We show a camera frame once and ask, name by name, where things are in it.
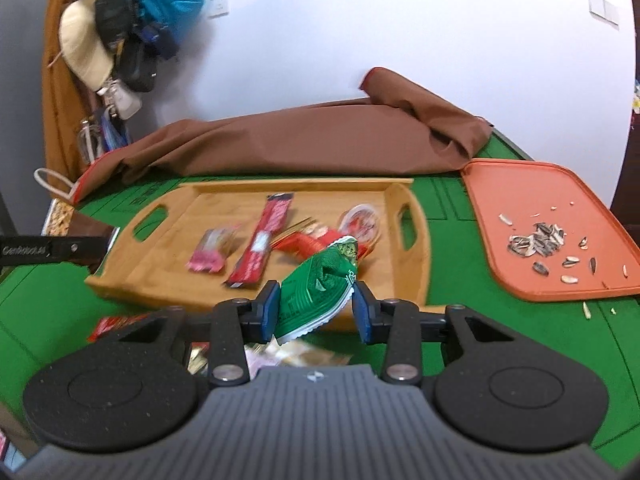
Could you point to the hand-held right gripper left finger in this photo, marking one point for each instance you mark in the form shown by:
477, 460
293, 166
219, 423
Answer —
271, 310

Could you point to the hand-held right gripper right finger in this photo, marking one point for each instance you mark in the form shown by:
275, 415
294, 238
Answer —
362, 317

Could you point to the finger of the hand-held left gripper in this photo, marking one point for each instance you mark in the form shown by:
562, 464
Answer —
87, 250

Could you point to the brown peanut snack packet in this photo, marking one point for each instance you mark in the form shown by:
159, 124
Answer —
95, 227

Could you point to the green snack packet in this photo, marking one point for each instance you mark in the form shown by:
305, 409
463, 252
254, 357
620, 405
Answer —
315, 290

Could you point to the beige snack packet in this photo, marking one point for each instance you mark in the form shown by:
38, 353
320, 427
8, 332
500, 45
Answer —
300, 357

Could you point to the long red stick packet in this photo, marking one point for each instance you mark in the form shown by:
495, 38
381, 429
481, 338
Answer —
260, 245

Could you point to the red snack bag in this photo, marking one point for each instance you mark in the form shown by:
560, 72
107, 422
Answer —
310, 242

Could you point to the red and brown chocolate packet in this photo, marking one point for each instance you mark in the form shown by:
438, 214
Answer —
117, 327

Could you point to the pink snack packet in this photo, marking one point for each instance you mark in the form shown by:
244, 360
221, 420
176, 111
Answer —
212, 250

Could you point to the red biscuit packet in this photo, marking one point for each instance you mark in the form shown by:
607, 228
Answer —
199, 357

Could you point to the clear jelly cup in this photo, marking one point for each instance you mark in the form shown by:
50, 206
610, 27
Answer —
362, 220

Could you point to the wooden tray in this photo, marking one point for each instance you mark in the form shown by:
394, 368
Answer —
230, 200

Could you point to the blue striped bag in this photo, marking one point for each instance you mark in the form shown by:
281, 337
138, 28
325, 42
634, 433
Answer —
112, 135

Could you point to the small white handbag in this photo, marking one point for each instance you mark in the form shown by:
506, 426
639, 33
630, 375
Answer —
122, 102

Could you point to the brown cloth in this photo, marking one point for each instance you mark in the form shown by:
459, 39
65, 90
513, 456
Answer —
300, 140

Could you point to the orange plastic tray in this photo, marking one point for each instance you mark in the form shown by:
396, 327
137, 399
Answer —
500, 190

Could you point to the black bag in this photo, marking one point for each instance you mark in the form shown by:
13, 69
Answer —
112, 17
137, 67

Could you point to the pile of sunflower seeds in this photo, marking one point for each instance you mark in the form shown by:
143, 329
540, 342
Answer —
540, 242

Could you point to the beige sun hat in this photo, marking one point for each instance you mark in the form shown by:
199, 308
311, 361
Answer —
82, 45

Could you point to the sunflower seed shell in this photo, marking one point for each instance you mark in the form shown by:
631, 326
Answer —
586, 310

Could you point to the dark door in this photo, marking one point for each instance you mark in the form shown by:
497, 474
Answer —
627, 160

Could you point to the white flower decoration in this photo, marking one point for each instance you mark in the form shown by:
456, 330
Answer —
636, 95

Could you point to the white wall switch plate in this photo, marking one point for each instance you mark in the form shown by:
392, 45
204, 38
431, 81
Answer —
602, 10
218, 3

